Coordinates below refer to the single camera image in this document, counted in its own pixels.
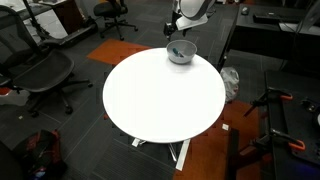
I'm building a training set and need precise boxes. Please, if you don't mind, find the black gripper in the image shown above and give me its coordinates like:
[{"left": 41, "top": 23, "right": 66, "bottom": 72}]
[{"left": 163, "top": 20, "right": 189, "bottom": 42}]

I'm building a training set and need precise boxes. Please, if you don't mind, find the teal whiteboard marker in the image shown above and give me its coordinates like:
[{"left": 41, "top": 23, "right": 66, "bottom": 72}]
[{"left": 171, "top": 48, "right": 185, "bottom": 58}]

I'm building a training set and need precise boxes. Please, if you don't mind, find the white round bowl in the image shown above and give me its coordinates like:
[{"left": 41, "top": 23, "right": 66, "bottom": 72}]
[{"left": 166, "top": 39, "right": 198, "bottom": 65}]

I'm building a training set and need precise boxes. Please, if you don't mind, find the black office desk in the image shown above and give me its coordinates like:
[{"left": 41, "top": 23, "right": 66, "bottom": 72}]
[{"left": 218, "top": 3, "right": 320, "bottom": 73}]

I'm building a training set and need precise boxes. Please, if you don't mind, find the white plastic bag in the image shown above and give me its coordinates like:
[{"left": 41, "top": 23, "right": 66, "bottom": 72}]
[{"left": 219, "top": 66, "right": 240, "bottom": 104}]

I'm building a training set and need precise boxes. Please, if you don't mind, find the black keyboard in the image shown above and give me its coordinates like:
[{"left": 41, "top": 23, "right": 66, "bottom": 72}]
[{"left": 252, "top": 13, "right": 280, "bottom": 25}]

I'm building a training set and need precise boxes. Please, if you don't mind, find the black kick scooter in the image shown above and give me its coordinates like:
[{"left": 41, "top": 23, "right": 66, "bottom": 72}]
[{"left": 22, "top": 0, "right": 99, "bottom": 48}]

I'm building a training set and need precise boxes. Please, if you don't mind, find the dark brown cabinet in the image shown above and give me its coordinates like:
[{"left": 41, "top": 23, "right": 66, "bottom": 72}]
[{"left": 51, "top": 0, "right": 88, "bottom": 34}]

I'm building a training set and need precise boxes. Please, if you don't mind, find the white table base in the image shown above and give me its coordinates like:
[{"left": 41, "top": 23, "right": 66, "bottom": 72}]
[{"left": 131, "top": 137, "right": 192, "bottom": 172}]

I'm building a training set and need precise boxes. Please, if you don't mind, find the black mesh office chair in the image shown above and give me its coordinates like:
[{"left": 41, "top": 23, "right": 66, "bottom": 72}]
[{"left": 0, "top": 4, "right": 94, "bottom": 118}]

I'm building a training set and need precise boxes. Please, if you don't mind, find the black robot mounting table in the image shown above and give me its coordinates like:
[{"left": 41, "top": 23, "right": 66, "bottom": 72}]
[{"left": 264, "top": 69, "right": 320, "bottom": 180}]

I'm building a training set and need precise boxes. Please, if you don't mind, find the red and black backpack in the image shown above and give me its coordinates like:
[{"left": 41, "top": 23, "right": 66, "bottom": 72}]
[{"left": 13, "top": 129, "right": 68, "bottom": 180}]

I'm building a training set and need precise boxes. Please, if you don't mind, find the orange handled black clamp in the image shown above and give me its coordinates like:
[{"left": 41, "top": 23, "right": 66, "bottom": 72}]
[
  {"left": 243, "top": 87, "right": 294, "bottom": 118},
  {"left": 251, "top": 128, "right": 307, "bottom": 153}
]

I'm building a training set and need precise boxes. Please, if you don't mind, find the black stand post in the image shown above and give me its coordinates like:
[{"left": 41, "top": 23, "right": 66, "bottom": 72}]
[{"left": 226, "top": 128, "right": 241, "bottom": 180}]

